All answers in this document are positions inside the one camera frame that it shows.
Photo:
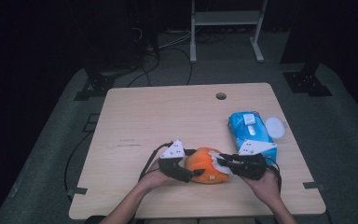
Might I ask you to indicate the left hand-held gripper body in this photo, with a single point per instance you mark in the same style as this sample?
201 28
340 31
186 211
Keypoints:
172 165

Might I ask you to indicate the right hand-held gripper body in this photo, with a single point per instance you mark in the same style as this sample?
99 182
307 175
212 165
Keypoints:
251 166

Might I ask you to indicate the white wet wipe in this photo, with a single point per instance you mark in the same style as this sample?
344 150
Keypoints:
220 168

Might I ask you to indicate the orange plush toy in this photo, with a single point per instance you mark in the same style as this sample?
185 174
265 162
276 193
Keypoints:
202 163

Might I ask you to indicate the blue wet wipes pack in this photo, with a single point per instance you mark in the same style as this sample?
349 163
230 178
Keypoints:
240 124

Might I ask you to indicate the person's right hand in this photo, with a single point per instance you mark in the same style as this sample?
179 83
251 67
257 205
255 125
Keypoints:
267 188

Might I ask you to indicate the white oval plastic lid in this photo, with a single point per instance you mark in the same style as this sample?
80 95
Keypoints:
275 127

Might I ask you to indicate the black metal stand base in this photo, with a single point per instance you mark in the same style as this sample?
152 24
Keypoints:
304 82
98 84

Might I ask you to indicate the white metal stand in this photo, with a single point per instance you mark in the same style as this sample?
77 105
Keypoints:
227 18

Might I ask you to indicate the grey table bracket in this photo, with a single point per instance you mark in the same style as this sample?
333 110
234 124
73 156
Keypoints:
77 191
313 185

